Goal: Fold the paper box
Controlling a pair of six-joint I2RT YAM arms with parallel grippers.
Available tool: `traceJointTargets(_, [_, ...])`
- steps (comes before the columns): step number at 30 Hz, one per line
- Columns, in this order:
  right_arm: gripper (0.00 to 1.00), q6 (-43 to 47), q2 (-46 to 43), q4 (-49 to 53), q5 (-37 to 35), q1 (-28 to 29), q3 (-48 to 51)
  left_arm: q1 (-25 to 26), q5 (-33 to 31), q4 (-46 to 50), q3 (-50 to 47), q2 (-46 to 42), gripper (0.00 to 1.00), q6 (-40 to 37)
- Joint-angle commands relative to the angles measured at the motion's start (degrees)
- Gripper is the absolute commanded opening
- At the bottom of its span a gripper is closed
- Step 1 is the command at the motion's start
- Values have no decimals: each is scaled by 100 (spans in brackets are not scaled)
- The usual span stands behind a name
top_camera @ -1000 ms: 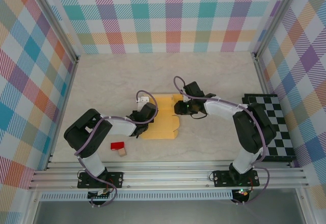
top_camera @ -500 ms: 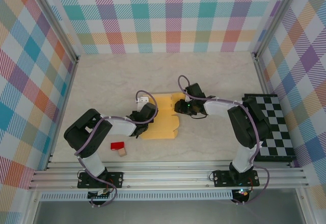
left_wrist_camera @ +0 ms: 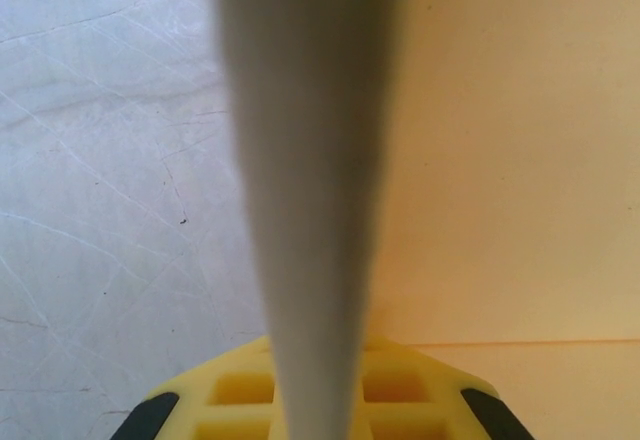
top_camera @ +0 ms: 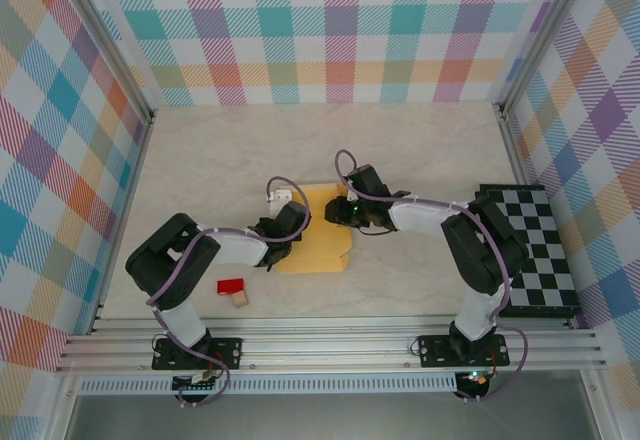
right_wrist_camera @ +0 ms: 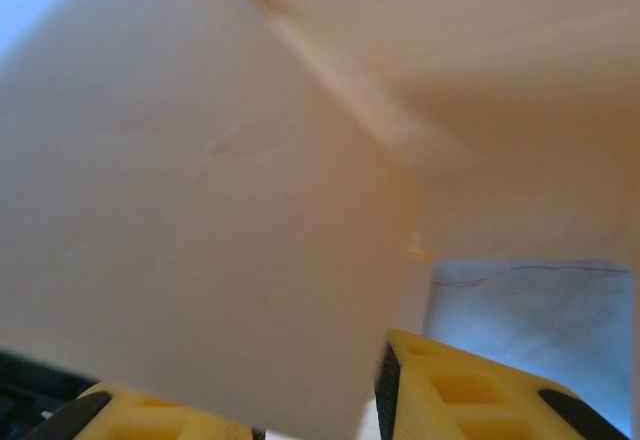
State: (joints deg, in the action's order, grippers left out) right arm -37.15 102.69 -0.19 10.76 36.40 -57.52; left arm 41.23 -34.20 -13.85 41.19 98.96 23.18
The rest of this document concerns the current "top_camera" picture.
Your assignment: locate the small circuit board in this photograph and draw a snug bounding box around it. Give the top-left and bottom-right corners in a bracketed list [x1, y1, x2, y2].
[172, 372, 221, 392]
[457, 369, 494, 389]

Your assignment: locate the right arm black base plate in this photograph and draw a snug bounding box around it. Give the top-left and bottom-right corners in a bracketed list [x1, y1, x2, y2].
[417, 334, 511, 369]

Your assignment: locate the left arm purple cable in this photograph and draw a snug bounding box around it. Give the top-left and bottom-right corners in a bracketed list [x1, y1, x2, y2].
[144, 175, 314, 409]

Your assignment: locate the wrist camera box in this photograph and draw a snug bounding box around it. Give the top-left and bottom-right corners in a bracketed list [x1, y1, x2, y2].
[346, 163, 392, 199]
[267, 188, 310, 236]

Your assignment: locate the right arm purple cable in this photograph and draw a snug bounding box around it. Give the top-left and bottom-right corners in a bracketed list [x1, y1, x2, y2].
[333, 148, 530, 404]

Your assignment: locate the aluminium corner post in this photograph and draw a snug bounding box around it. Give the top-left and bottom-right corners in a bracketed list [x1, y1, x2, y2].
[494, 0, 594, 186]
[57, 0, 156, 334]

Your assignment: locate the slotted grey cable duct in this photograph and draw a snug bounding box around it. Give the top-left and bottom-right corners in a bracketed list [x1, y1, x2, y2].
[79, 378, 459, 395]

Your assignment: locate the black and grey checkerboard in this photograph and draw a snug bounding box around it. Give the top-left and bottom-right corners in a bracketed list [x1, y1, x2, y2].
[477, 183, 584, 319]

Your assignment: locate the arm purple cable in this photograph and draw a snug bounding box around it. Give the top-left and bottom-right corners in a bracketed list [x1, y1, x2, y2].
[333, 148, 530, 404]
[144, 175, 314, 409]

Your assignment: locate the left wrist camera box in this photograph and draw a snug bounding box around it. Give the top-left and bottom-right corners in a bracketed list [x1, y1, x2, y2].
[267, 188, 310, 236]

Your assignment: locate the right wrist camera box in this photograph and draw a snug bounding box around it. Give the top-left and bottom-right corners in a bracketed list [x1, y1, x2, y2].
[346, 163, 392, 199]

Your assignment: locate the aluminium frame rail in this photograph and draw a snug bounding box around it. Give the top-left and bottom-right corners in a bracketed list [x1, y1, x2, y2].
[54, 315, 609, 374]

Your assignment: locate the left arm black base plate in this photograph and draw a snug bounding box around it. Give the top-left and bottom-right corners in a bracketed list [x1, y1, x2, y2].
[152, 337, 244, 371]

